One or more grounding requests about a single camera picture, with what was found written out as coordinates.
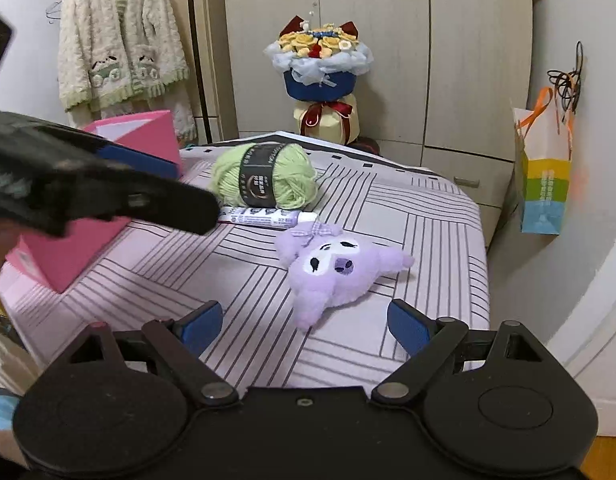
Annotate cream green fleece cardigan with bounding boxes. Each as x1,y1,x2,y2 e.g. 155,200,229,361
56,0,191,114

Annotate cream fleece pants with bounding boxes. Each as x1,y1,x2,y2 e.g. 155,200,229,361
65,85,197,142

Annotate light blue cloth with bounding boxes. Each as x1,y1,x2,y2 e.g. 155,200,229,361
0,389,22,432

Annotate green yarn ball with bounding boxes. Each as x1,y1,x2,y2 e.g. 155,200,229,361
209,142,319,211

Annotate beige wardrobe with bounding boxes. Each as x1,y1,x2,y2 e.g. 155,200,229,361
190,0,534,237

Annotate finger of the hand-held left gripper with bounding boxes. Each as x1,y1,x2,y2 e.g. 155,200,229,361
62,162,221,237
52,126,183,182

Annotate colourful paper gift bag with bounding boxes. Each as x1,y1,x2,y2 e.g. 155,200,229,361
510,86,575,236

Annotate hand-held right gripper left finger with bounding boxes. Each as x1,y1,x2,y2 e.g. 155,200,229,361
68,301,241,409

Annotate cream clothing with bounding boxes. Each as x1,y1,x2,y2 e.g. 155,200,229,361
0,327,41,392

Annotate pink storage box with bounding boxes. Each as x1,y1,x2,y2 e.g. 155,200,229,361
5,110,185,295

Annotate black clothes rack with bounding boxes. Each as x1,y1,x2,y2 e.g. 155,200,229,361
185,0,212,147

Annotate striped pink bed sheet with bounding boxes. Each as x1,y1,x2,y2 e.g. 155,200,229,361
0,130,490,396

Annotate yellow flower bouquet blue wrap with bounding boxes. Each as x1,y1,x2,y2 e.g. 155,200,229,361
263,17,375,145

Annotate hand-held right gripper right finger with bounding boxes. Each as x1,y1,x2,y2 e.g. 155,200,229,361
370,298,545,407

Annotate purple plush toy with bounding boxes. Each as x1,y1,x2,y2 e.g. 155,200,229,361
274,222,416,331

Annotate white purple tube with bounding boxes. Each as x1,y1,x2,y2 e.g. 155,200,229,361
219,205,319,231

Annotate black hair ties bundle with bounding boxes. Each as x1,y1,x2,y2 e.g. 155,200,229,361
547,41,585,124

